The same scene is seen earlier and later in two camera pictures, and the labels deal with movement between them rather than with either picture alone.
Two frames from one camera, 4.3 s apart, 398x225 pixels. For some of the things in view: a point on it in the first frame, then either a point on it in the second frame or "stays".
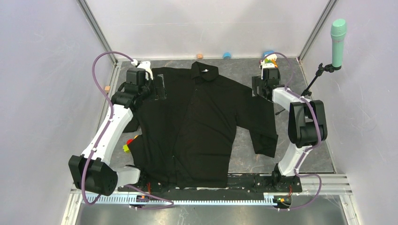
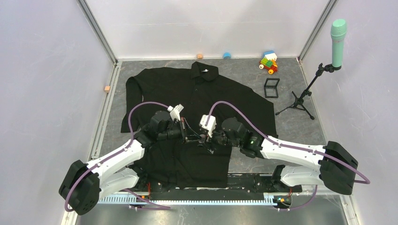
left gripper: [159, 93] → [184, 130]
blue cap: [227, 55] stays
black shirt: [184, 126] stays
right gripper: [257, 81] → [206, 141]
